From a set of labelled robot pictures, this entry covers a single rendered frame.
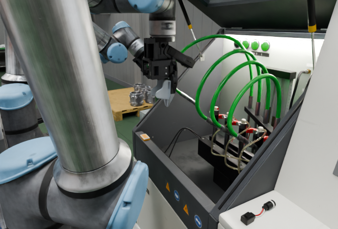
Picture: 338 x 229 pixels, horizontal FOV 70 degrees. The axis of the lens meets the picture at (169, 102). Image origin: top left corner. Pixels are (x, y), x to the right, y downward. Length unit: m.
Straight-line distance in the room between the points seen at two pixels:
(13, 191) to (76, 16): 0.31
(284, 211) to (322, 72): 0.40
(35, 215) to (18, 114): 0.51
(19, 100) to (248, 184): 0.76
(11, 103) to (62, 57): 0.66
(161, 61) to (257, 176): 0.43
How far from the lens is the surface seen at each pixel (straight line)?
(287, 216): 0.78
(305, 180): 0.80
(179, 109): 1.31
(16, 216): 0.50
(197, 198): 0.82
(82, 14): 0.27
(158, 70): 0.68
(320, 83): 0.78
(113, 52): 0.91
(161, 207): 1.13
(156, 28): 0.68
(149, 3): 0.56
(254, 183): 0.78
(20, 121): 0.93
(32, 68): 0.28
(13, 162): 0.45
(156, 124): 1.28
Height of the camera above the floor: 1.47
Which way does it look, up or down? 18 degrees down
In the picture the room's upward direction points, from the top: straight up
